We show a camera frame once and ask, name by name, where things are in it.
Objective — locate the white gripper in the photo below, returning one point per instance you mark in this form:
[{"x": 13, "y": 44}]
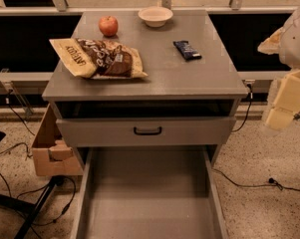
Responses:
[{"x": 296, "y": 42}]

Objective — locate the brown chip bag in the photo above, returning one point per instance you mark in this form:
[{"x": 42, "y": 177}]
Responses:
[{"x": 99, "y": 59}]

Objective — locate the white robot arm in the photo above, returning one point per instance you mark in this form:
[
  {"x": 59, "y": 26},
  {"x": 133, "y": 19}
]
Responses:
[{"x": 273, "y": 90}]

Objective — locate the closed grey upper drawer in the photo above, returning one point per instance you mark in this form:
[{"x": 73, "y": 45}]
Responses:
[{"x": 144, "y": 132}]

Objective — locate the open grey middle drawer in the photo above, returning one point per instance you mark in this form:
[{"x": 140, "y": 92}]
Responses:
[{"x": 148, "y": 193}]

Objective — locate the dark blue snack bar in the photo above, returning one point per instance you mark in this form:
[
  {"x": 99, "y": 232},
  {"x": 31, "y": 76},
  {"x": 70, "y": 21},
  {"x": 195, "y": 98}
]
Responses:
[{"x": 187, "y": 52}]

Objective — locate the white bowl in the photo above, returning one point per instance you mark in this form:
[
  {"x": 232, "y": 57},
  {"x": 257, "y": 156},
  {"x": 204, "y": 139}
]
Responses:
[{"x": 155, "y": 16}]

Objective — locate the red apple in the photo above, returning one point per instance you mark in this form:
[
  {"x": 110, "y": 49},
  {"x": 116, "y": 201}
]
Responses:
[{"x": 109, "y": 26}]

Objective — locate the cardboard box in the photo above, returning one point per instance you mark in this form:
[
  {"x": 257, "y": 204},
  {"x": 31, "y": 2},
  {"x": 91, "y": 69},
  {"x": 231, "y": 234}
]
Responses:
[{"x": 51, "y": 155}]

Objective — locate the black stand leg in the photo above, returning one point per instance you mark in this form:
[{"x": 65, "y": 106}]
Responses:
[{"x": 29, "y": 211}]

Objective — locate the metal railing frame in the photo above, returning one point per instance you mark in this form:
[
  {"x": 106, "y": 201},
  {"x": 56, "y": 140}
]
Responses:
[{"x": 30, "y": 63}]

